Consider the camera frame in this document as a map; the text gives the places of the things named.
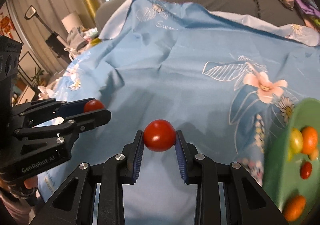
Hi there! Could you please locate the cherry tomato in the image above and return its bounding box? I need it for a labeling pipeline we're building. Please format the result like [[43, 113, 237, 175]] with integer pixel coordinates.
[[83, 99, 105, 113], [300, 162, 312, 179], [143, 119, 176, 152]]

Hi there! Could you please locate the green plum fruit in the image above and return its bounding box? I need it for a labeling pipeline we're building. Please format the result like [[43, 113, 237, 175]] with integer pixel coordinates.
[[287, 148, 295, 162]]

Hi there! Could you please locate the brown longan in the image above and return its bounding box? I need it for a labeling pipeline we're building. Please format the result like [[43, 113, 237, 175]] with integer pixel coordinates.
[[308, 148, 319, 161]]

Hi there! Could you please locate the person's left hand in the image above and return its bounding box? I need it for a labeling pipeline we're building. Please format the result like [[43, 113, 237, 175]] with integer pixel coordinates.
[[24, 176, 38, 189]]

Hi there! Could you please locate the potted green plant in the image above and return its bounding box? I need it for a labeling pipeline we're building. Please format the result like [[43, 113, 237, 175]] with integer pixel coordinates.
[[31, 67, 48, 89]]

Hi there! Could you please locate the black floor lamp stand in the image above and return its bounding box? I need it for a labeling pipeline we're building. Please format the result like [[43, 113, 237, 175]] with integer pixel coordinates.
[[24, 5, 73, 66]]

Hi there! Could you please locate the clutter pile of clothes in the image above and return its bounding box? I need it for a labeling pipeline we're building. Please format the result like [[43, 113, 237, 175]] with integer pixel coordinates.
[[64, 26, 101, 57]]

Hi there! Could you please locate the white cylinder lamp shade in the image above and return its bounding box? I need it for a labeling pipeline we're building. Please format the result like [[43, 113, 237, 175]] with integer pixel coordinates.
[[61, 11, 83, 34]]

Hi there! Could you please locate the blue floral cloth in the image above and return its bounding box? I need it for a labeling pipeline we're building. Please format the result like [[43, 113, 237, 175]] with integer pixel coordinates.
[[39, 0, 319, 223]]

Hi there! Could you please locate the red chinese knot picture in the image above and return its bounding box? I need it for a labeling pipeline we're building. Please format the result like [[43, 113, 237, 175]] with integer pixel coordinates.
[[0, 3, 23, 43]]

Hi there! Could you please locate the lower orange mandarin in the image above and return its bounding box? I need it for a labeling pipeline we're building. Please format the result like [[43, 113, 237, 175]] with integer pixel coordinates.
[[283, 195, 306, 222]]

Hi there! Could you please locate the orange mandarin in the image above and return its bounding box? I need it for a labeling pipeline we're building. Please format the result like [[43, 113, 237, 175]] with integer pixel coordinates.
[[301, 126, 318, 155], [283, 195, 306, 222]]

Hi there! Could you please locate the upper orange mandarin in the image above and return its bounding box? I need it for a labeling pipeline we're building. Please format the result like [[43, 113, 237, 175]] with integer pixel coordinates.
[[301, 126, 318, 155]]

